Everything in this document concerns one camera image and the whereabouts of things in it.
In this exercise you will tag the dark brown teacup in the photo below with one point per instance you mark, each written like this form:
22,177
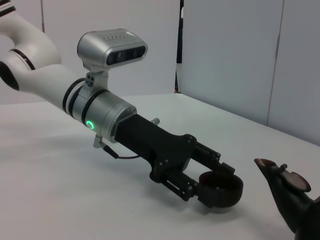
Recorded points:
225,195

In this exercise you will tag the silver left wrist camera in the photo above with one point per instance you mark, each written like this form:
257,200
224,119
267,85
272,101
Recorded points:
105,47

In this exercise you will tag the black round teapot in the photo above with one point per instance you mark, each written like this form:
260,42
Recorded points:
290,197

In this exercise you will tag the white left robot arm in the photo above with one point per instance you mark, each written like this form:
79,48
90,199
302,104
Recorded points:
42,80

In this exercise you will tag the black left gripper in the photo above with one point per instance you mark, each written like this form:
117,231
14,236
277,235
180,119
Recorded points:
162,147

